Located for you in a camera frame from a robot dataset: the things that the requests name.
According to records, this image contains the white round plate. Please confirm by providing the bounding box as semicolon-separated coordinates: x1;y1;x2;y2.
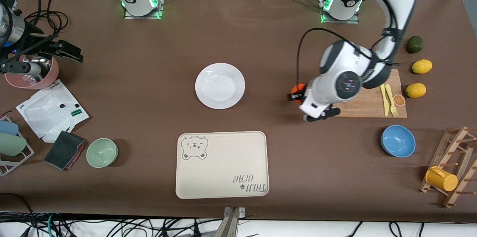
195;63;246;110

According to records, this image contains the metal scoop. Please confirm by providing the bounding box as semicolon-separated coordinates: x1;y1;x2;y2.
22;56;51;82

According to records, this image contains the pink bowl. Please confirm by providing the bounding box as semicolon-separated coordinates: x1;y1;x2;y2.
4;54;60;90

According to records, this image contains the white plastic bag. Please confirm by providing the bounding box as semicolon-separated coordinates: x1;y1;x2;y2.
16;79;90;143

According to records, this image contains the wooden cutting board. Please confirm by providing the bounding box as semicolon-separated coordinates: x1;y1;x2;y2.
334;69;408;119

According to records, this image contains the yellow plastic knife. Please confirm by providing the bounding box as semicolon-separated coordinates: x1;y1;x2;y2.
379;83;389;116

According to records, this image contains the yellow plastic fork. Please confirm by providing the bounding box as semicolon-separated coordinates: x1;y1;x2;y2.
385;84;399;117

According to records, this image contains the light blue cup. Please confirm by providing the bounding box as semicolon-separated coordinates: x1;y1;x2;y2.
0;120;19;136

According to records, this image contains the dark grey folded cloth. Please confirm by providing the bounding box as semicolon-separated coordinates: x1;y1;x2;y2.
44;130;87;171

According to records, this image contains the light green bowl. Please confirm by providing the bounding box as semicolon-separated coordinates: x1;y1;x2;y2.
86;138;119;168

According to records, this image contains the cream bear print tray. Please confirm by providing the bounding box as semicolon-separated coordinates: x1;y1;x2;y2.
175;131;269;199

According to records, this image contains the pale green cup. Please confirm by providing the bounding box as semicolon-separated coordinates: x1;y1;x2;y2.
0;133;27;157

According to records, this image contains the blue bowl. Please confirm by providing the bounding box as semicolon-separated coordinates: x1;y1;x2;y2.
380;125;416;158

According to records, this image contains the yellow lemon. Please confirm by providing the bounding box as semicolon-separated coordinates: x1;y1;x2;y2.
405;83;427;99
412;59;433;75

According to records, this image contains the dark green avocado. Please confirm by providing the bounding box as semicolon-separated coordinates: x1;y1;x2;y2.
406;35;424;54

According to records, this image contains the wooden cup rack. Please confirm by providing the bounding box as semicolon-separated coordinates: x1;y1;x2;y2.
419;126;477;208

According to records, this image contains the yellow mug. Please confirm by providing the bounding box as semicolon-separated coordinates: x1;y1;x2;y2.
425;166;458;192

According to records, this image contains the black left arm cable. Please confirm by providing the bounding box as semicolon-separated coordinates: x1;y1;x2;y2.
296;0;405;89

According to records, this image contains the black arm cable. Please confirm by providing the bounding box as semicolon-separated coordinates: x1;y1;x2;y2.
296;0;405;89
22;0;94;40

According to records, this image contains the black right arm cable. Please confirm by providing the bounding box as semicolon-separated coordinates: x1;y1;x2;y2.
22;0;94;40

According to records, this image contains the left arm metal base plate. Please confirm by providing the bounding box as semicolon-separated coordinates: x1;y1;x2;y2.
320;0;360;25

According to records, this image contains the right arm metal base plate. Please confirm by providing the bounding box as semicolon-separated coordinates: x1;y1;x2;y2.
124;0;165;20

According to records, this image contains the white wire cup holder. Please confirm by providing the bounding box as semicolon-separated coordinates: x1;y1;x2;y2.
0;116;35;176

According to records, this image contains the aluminium camera pole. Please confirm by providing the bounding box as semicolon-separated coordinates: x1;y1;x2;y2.
224;206;245;237

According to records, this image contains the black looped cable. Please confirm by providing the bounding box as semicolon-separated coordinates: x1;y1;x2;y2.
0;192;36;237

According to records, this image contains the green cable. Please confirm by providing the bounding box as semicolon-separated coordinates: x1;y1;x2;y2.
47;214;57;237

